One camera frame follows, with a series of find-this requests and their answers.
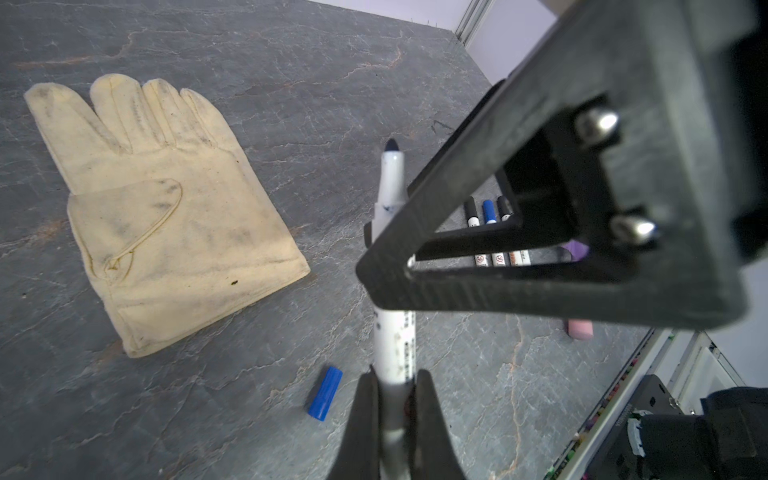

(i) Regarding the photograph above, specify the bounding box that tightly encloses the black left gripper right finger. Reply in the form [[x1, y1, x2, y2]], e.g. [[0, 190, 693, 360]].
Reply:
[[410, 369, 466, 480]]

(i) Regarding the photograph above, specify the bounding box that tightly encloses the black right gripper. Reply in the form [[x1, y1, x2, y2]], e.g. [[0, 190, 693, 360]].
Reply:
[[728, 1, 767, 264]]

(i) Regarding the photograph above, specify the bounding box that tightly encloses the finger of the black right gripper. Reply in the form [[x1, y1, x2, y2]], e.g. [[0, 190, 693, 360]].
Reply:
[[356, 1, 747, 330], [407, 81, 576, 260]]

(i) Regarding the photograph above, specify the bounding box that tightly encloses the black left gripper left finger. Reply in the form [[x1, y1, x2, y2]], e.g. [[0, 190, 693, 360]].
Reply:
[[326, 367, 380, 480]]

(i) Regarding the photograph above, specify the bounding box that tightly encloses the white marker pen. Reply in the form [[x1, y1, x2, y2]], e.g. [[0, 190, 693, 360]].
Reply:
[[496, 196, 532, 266], [371, 138, 415, 479], [463, 196, 490, 268], [481, 197, 509, 268]]

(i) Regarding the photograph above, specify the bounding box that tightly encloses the beige work glove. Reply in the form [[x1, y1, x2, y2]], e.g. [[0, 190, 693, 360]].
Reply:
[[24, 74, 310, 358]]

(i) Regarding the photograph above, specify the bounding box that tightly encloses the aluminium cage frame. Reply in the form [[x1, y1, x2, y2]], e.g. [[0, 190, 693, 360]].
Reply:
[[454, 0, 494, 46]]

